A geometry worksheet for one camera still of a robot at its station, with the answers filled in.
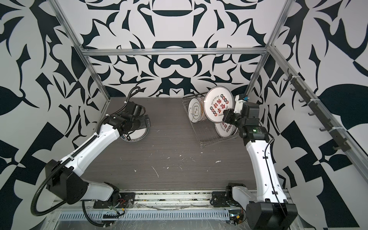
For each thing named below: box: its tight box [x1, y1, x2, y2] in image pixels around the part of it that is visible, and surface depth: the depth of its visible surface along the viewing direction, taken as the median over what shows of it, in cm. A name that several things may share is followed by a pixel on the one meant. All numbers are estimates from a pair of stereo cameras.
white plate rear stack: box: [214, 120, 239, 138], surface depth 96 cm
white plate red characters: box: [204, 85, 235, 123], surface depth 79 cm
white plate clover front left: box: [187, 96, 207, 124], surface depth 102 cm
